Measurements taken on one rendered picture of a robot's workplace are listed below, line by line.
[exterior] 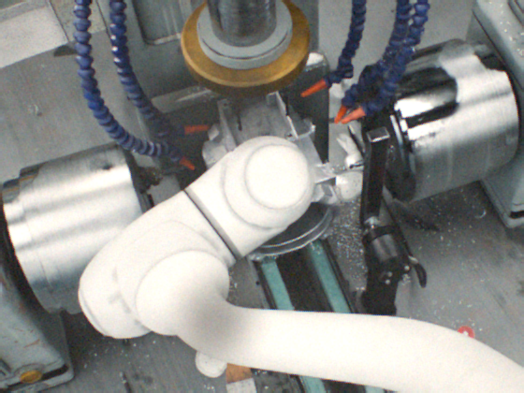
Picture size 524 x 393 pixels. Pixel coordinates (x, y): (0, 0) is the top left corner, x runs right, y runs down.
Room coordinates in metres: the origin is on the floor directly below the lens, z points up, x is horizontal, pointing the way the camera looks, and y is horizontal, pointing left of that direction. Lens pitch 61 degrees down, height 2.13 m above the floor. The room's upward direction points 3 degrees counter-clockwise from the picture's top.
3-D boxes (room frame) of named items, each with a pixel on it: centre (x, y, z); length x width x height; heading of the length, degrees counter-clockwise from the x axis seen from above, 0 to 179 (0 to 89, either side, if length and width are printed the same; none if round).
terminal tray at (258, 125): (0.75, 0.06, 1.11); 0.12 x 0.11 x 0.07; 18
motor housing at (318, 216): (0.71, 0.05, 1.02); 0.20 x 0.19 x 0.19; 18
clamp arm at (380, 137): (0.63, -0.12, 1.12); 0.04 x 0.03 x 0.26; 17
